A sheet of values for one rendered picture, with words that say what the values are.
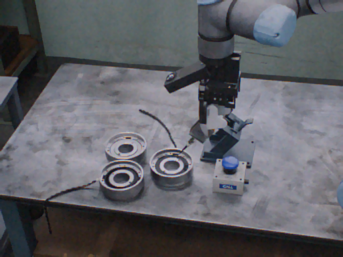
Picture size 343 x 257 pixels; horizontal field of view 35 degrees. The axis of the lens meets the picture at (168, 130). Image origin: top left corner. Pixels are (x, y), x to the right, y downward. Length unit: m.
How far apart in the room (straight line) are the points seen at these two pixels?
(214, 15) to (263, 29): 0.11
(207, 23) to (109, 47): 2.05
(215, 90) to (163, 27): 1.82
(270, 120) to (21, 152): 0.67
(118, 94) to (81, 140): 0.23
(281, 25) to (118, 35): 2.10
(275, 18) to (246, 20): 0.05
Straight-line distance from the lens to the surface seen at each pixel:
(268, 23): 1.00
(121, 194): 1.25
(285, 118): 1.52
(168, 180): 1.27
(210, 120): 1.21
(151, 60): 3.07
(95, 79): 1.69
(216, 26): 1.07
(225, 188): 1.27
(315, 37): 2.89
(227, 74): 1.15
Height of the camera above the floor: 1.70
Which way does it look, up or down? 38 degrees down
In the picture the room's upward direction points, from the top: 2 degrees counter-clockwise
